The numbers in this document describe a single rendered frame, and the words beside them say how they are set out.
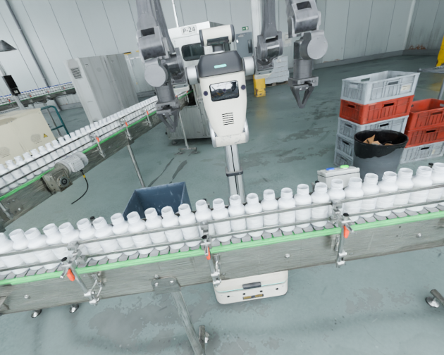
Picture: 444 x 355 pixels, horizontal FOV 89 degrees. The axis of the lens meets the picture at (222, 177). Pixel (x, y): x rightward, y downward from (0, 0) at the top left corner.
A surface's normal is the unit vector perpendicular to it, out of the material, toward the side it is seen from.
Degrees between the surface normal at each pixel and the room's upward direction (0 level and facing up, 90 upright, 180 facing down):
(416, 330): 0
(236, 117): 90
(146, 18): 51
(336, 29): 90
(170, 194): 90
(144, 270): 90
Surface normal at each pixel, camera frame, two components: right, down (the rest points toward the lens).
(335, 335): -0.14, -0.86
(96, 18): 0.07, 0.48
